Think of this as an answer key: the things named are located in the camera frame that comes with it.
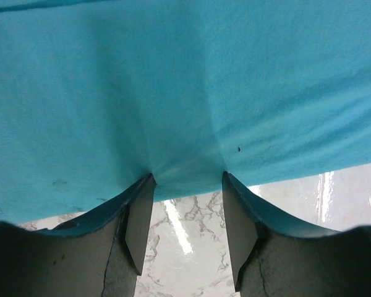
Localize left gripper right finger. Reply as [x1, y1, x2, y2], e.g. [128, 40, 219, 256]
[222, 172, 371, 296]

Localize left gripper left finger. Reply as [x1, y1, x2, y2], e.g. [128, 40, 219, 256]
[0, 174, 156, 296]

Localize teal t shirt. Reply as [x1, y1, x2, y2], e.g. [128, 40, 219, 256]
[0, 1, 371, 223]

